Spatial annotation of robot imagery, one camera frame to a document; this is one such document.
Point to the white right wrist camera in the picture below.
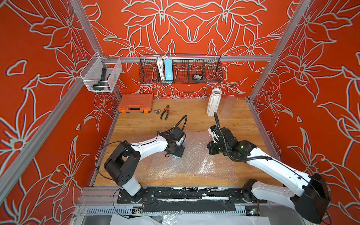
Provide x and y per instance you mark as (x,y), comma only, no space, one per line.
(213,131)

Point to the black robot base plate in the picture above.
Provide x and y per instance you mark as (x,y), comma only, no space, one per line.
(172,194)

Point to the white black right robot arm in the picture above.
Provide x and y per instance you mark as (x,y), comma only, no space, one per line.
(307,194)

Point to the orange black pliers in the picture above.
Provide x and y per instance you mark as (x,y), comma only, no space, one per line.
(165,114)

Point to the white ribbed ceramic vase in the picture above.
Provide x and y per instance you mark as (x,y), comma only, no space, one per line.
(214,101)

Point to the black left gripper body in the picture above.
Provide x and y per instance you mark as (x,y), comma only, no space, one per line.
(178,151)

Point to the clear acrylic wall box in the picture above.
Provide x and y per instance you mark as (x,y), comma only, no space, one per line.
(92,72)

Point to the dark green screwdriver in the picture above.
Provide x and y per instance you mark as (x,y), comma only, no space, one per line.
(100,85)

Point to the orange plastic tool case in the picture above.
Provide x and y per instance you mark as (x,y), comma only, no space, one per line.
(136,103)

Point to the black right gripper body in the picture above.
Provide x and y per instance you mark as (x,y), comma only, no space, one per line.
(218,148)

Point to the light blue box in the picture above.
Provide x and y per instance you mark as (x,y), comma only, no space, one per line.
(168,63)

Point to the black wire wall basket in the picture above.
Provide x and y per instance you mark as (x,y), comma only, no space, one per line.
(184,66)

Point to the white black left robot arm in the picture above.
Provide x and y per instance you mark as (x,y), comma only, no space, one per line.
(122,163)

